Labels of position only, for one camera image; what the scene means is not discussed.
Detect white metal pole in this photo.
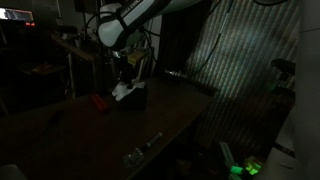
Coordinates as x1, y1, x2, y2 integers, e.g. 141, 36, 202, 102
136, 56, 151, 81

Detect orange flat object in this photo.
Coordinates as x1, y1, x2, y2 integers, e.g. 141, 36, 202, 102
31, 61, 55, 75

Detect corrugated metal panel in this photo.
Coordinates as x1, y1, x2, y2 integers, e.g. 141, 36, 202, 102
182, 0, 301, 153

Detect small black basket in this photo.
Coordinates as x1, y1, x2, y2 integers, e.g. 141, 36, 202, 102
116, 84, 149, 112

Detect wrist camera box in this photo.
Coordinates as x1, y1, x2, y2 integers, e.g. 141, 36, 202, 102
127, 50, 149, 67

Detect crumpled clear plastic piece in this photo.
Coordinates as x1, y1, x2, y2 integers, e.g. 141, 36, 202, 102
122, 147, 145, 168

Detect black cable with connector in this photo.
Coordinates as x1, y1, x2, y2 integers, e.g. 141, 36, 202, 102
164, 0, 235, 79

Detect white cloth towel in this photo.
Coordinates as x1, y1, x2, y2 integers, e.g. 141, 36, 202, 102
111, 80, 146, 102

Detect lit computer monitor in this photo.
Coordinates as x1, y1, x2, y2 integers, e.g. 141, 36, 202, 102
0, 7, 36, 28

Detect dark vertical post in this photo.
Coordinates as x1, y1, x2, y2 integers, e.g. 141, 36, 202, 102
95, 0, 109, 95

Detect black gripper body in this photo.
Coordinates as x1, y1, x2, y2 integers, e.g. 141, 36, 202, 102
117, 57, 137, 84

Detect black camera on stand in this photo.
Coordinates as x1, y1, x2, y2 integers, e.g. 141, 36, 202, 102
270, 58, 297, 92

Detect red rectangular block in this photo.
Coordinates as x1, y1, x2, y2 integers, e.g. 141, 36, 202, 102
90, 94, 111, 115

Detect bright green plastic object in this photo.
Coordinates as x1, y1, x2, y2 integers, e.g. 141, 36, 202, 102
218, 141, 265, 177

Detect black and white marker pen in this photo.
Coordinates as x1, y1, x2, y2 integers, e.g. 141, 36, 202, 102
142, 132, 164, 151

